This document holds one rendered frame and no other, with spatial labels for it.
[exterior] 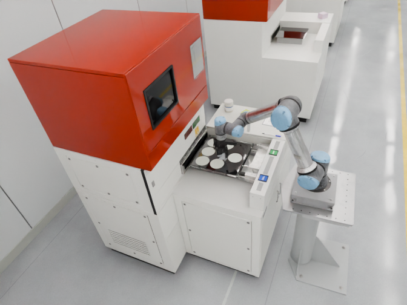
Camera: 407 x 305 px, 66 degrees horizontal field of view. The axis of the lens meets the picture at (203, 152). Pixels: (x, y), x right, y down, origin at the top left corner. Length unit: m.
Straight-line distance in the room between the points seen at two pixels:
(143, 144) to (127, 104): 0.24
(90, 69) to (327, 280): 2.23
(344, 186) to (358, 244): 0.88
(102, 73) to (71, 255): 2.03
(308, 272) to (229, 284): 0.63
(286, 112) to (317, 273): 1.51
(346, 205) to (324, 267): 0.81
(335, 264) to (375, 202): 0.84
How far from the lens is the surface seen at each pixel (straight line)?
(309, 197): 2.04
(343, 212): 2.11
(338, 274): 2.81
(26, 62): 1.87
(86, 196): 2.44
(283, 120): 1.67
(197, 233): 2.43
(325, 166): 1.97
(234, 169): 2.17
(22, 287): 3.23
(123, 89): 1.49
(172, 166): 2.09
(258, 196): 1.95
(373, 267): 2.95
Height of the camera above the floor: 2.41
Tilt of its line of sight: 41 degrees down
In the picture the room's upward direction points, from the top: 7 degrees counter-clockwise
